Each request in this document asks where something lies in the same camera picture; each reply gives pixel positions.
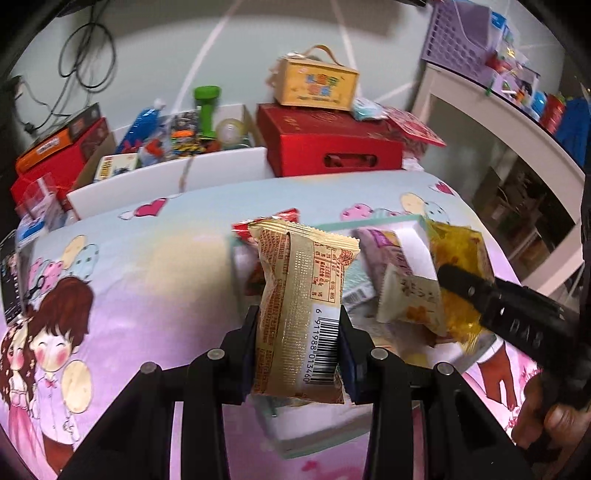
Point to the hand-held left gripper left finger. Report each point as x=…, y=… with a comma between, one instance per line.
x=249, y=364

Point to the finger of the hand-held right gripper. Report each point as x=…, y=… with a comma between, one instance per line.
x=466, y=288

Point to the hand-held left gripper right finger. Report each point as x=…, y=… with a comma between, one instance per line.
x=348, y=369

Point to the yellow clear snack packet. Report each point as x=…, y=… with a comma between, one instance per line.
x=461, y=249

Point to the white packet with orange fruit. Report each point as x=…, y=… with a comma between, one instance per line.
x=411, y=300

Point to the gold snack packet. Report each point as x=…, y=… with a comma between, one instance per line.
x=295, y=314

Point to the shallow teal box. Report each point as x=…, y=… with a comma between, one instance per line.
x=411, y=240

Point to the pale teal snack packet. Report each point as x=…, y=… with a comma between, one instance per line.
x=360, y=290

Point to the purple snack packet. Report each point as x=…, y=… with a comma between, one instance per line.
x=383, y=258

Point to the large red snack packet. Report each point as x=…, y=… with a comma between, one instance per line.
x=272, y=221

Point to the person's right hand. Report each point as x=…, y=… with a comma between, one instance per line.
x=558, y=422

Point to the brown cardboard boxes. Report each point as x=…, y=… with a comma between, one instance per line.
x=508, y=212

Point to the pink patterned box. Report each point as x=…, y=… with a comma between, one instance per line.
x=415, y=129

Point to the white shelf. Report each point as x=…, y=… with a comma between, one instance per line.
x=508, y=120

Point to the blue cloth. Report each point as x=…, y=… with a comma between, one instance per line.
x=575, y=129

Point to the red can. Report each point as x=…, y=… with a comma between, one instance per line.
x=553, y=113

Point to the white cardboard box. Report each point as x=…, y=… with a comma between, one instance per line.
x=207, y=173

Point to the blue tissue pack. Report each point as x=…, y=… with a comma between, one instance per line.
x=368, y=110

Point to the red gift box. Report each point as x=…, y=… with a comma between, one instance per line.
x=318, y=143

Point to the small black scissors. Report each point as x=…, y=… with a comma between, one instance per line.
x=38, y=287

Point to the clear toy packs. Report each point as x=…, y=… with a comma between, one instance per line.
x=512, y=64

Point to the green spray bottle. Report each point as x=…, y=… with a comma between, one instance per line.
x=228, y=131

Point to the small yellow card box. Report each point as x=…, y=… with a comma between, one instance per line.
x=115, y=167

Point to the colourful toy packet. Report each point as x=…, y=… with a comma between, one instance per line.
x=184, y=134

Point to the purple plastic basket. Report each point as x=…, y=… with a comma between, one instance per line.
x=455, y=37

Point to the black smartphone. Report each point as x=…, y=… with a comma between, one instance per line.
x=9, y=281

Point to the blue white small pack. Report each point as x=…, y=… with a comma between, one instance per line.
x=31, y=230

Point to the green dumbbell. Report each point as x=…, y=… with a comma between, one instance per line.
x=207, y=110

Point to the blue bead bottle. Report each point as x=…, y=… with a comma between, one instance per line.
x=141, y=127

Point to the clear plastic box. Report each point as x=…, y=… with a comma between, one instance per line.
x=39, y=201

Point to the red flat box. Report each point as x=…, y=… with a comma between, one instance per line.
x=60, y=175

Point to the orange flat box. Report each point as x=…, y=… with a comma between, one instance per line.
x=55, y=143

